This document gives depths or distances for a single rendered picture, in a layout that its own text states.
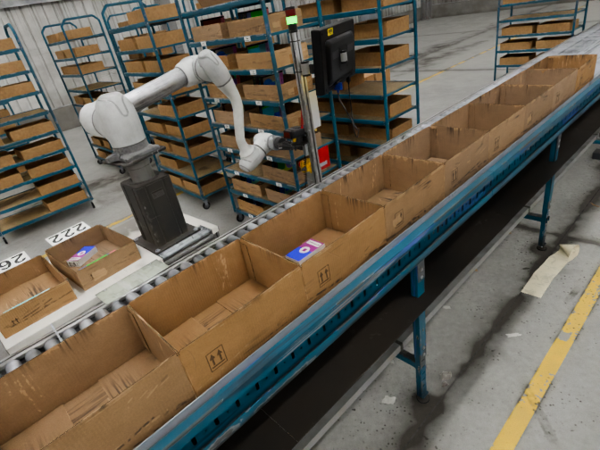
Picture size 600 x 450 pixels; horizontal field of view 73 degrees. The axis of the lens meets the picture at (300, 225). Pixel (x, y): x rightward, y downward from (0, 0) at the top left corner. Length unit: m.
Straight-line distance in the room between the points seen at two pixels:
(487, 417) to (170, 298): 1.44
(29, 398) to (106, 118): 1.16
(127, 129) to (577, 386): 2.28
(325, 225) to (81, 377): 0.95
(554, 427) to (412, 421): 0.57
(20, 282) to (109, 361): 1.11
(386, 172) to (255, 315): 0.99
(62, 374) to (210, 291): 0.44
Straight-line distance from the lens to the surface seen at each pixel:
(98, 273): 2.01
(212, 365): 1.07
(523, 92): 2.75
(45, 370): 1.23
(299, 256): 1.40
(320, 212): 1.56
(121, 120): 1.95
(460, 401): 2.12
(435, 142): 2.12
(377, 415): 2.06
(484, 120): 2.43
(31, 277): 2.31
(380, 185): 1.84
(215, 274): 1.32
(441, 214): 1.58
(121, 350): 1.28
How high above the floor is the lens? 1.68
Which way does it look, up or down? 29 degrees down
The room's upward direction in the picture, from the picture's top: 11 degrees counter-clockwise
